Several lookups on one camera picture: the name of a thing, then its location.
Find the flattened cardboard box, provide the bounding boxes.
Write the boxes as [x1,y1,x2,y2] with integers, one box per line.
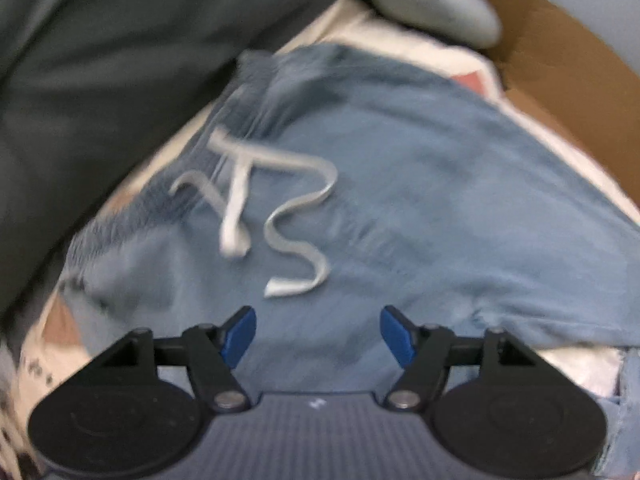
[432,0,640,201]

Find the blue denim drawstring pants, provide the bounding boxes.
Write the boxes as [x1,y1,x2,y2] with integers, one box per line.
[60,42,640,480]

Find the grey neck pillow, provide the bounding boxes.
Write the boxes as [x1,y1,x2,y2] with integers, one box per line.
[342,0,503,48]

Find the dark grey pillow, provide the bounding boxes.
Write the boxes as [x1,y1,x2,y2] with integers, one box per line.
[0,0,351,311]

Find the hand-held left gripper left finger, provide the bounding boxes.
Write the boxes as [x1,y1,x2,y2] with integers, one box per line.
[97,306,258,413]

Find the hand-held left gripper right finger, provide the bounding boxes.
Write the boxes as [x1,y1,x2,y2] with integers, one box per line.
[380,305,546,412]

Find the cream bear print bedsheet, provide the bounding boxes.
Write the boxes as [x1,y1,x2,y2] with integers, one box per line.
[0,0,640,480]

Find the grey upholstered panel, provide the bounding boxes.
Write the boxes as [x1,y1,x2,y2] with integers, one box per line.
[510,0,640,76]

